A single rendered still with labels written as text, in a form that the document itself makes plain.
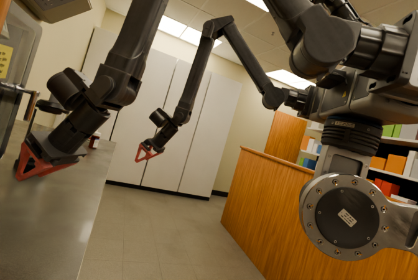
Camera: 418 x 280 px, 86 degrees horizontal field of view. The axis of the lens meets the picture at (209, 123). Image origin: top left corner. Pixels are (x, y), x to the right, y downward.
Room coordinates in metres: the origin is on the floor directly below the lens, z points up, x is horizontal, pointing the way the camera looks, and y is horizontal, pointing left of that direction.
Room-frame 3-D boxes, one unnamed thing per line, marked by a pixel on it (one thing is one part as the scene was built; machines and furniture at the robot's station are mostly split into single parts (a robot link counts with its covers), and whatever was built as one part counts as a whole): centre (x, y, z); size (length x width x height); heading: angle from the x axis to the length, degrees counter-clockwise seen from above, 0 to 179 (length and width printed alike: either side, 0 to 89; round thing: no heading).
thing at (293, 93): (0.88, -0.31, 1.45); 0.09 x 0.08 x 0.12; 172
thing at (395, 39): (0.38, -0.24, 1.45); 0.09 x 0.08 x 0.12; 172
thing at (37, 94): (0.63, 0.51, 1.17); 0.05 x 0.03 x 0.10; 110
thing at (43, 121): (0.77, 0.53, 1.06); 0.11 x 0.11 x 0.21
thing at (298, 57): (0.39, -0.16, 1.43); 0.10 x 0.05 x 0.09; 82
